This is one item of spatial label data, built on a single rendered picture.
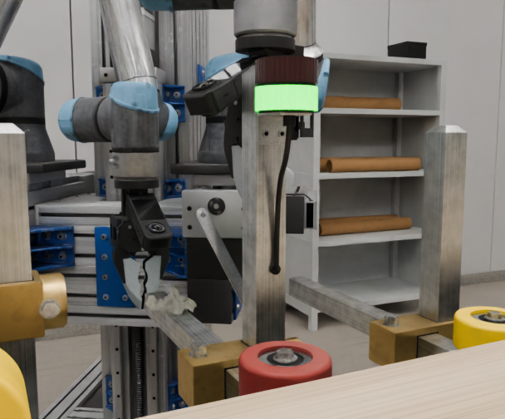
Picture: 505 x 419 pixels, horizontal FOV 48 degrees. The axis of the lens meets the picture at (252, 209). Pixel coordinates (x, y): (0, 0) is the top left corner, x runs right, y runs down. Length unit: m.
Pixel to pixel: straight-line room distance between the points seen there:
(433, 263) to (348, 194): 3.06
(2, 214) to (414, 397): 0.36
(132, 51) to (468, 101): 3.53
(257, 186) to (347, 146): 3.20
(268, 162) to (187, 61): 0.87
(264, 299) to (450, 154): 0.29
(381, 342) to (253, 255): 0.22
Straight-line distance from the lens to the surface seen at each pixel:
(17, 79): 1.36
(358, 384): 0.47
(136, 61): 1.09
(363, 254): 3.92
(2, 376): 0.33
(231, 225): 1.07
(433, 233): 0.74
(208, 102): 0.61
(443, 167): 0.72
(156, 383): 1.47
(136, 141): 0.90
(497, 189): 4.65
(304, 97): 0.53
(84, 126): 0.98
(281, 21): 0.67
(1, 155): 0.52
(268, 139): 0.58
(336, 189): 3.74
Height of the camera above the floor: 1.09
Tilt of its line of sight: 7 degrees down
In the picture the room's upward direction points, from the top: straight up
